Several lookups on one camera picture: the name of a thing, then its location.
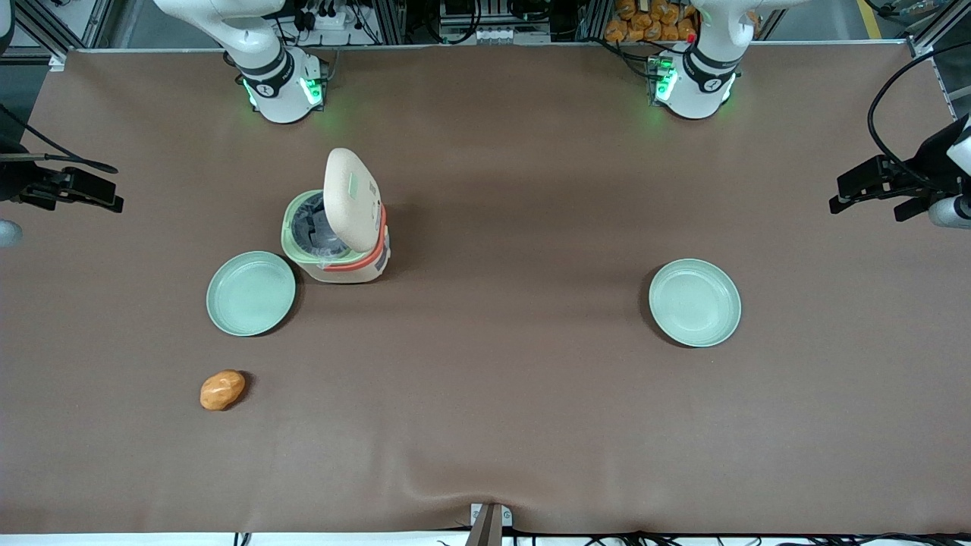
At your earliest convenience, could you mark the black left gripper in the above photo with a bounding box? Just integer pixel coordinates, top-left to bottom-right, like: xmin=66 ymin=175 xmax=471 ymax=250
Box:
xmin=829 ymin=155 xmax=932 ymax=222

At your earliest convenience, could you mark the beige rice cooker orange trim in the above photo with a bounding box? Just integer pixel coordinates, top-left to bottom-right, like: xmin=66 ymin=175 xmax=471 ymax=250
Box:
xmin=280 ymin=147 xmax=392 ymax=285

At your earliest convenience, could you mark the pale green plate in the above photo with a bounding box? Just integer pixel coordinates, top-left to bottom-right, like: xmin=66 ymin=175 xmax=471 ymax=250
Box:
xmin=649 ymin=259 xmax=742 ymax=348
xmin=206 ymin=251 xmax=297 ymax=337

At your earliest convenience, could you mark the orange potato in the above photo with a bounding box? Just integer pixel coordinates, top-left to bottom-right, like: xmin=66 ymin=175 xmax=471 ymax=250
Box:
xmin=200 ymin=369 xmax=247 ymax=412

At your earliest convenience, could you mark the white power strip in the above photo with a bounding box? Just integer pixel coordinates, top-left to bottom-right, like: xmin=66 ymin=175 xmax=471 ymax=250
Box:
xmin=298 ymin=0 xmax=359 ymax=33

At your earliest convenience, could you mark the orange snack bags pile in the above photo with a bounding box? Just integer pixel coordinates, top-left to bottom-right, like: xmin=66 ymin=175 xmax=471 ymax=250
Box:
xmin=605 ymin=0 xmax=699 ymax=43

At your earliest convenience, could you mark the silver electronics box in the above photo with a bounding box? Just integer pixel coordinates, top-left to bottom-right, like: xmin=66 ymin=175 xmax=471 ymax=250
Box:
xmin=438 ymin=0 xmax=552 ymax=45

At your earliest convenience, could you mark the brown table cloth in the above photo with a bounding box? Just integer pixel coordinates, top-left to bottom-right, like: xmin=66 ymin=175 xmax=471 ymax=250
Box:
xmin=0 ymin=42 xmax=971 ymax=536

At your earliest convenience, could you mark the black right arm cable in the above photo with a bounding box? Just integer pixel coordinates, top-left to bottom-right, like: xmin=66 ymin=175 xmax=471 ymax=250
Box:
xmin=0 ymin=105 xmax=120 ymax=175

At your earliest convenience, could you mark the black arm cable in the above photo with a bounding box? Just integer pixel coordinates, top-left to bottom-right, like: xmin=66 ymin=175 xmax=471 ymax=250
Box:
xmin=867 ymin=42 xmax=971 ymax=190
xmin=0 ymin=105 xmax=120 ymax=175

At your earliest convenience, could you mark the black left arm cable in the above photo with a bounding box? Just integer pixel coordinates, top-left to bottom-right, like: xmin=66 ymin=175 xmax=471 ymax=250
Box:
xmin=867 ymin=42 xmax=971 ymax=190

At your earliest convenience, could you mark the aluminium frame post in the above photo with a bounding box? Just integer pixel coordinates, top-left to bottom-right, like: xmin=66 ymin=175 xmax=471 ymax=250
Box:
xmin=19 ymin=0 xmax=115 ymax=71
xmin=903 ymin=0 xmax=971 ymax=60

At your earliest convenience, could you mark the metal clamp bracket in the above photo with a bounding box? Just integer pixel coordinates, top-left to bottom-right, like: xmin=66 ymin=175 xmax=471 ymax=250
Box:
xmin=470 ymin=502 xmax=514 ymax=546

